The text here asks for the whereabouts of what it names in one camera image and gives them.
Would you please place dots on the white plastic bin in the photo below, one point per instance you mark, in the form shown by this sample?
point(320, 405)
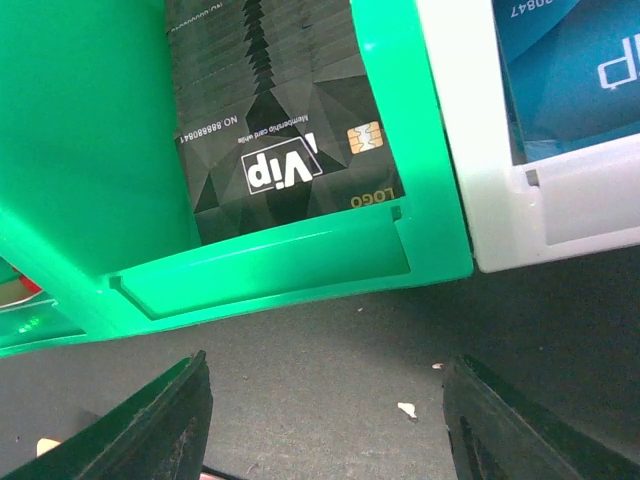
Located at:
point(519, 212)

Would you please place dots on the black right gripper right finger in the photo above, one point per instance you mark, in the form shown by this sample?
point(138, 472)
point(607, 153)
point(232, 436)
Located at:
point(496, 432)

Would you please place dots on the black vip card stack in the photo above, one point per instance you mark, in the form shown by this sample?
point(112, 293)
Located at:
point(277, 122)

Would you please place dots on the red white card stack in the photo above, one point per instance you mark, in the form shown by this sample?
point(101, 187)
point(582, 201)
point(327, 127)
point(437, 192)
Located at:
point(17, 288)

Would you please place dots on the middle green plastic bin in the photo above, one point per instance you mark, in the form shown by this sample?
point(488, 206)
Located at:
point(95, 206)

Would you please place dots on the green plastic bin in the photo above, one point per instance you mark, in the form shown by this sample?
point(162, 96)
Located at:
point(35, 325)
point(95, 206)

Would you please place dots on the left green plastic bin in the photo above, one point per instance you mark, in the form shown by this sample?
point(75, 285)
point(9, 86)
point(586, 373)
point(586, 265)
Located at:
point(35, 325)

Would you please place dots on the tan leather card holder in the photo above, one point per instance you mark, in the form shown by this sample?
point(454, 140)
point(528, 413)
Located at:
point(44, 445)

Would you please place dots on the blue card stack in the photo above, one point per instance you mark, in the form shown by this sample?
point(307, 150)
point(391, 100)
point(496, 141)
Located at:
point(572, 72)

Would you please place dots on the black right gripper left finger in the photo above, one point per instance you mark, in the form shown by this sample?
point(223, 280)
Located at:
point(160, 432)

